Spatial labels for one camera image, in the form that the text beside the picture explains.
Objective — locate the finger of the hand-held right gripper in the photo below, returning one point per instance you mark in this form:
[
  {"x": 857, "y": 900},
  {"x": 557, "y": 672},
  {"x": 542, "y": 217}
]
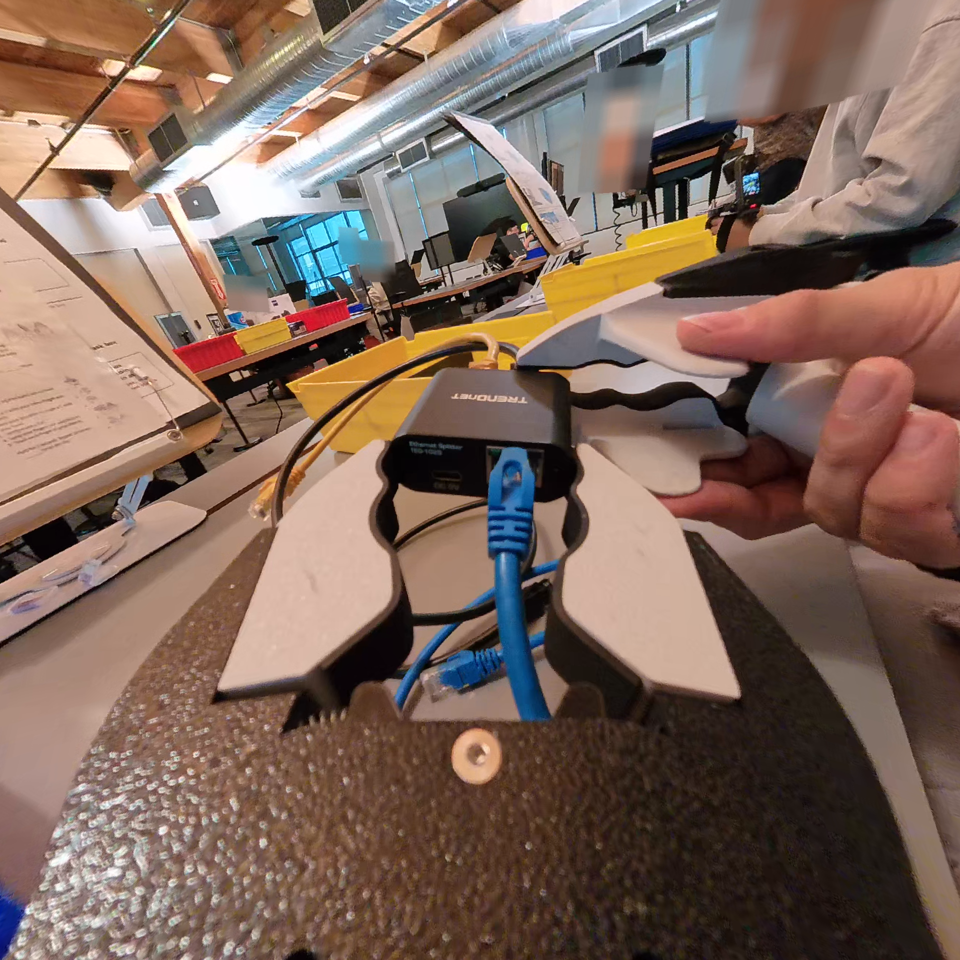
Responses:
[
  {"x": 675, "y": 454},
  {"x": 637, "y": 330}
]

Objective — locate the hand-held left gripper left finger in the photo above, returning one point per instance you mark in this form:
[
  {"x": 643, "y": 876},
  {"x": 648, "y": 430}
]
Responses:
[{"x": 322, "y": 577}]

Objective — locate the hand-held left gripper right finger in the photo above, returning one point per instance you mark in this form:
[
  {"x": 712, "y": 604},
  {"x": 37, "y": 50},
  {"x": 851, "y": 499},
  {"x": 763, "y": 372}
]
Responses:
[{"x": 645, "y": 585}]

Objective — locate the black ethernet splitter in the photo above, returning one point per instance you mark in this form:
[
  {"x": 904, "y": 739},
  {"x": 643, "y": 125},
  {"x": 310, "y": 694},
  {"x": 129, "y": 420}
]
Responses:
[{"x": 487, "y": 409}]

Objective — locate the grey desk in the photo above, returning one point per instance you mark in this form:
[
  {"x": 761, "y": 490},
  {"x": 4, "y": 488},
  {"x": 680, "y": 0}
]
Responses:
[{"x": 60, "y": 690}]

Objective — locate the person's right hand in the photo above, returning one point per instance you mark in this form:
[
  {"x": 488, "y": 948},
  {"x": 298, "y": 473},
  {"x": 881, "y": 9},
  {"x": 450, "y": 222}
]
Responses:
[{"x": 885, "y": 450}]

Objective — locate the large yellow plastic bin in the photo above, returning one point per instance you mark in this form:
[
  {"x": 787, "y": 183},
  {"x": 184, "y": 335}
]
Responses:
[
  {"x": 667, "y": 236},
  {"x": 352, "y": 390},
  {"x": 622, "y": 274}
]

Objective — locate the long work table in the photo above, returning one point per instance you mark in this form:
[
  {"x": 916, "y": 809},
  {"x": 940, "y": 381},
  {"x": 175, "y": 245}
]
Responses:
[
  {"x": 300, "y": 341},
  {"x": 465, "y": 283}
]

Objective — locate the document stand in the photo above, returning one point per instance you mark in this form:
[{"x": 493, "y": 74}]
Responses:
[
  {"x": 525, "y": 180},
  {"x": 150, "y": 525}
]

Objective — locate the large black monitor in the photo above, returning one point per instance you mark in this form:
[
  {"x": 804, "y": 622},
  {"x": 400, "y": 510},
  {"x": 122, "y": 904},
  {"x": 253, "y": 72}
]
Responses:
[{"x": 472, "y": 214}]

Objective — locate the small black monitor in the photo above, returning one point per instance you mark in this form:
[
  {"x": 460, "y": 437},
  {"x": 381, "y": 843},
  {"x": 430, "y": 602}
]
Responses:
[{"x": 437, "y": 251}]

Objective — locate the small yellow plastic bin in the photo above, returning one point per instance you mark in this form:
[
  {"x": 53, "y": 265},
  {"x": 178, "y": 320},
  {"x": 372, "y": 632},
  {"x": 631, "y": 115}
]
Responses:
[{"x": 262, "y": 335}]

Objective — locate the red plastic bin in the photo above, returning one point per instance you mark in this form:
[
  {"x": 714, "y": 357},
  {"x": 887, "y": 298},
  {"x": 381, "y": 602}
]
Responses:
[
  {"x": 206, "y": 351},
  {"x": 319, "y": 313}
]

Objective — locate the black floor lamp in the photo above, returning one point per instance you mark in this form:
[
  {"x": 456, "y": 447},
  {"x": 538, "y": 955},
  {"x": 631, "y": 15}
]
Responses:
[{"x": 268, "y": 259}]

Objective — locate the white instruction sheet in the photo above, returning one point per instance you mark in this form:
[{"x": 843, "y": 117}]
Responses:
[{"x": 75, "y": 360}]

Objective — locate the silver ventilation duct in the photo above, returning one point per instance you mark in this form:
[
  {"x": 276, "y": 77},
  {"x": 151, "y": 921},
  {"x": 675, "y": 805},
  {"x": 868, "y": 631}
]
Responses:
[
  {"x": 450, "y": 82},
  {"x": 247, "y": 82}
]

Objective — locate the black wall speaker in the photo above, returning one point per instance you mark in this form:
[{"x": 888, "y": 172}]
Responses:
[{"x": 199, "y": 202}]

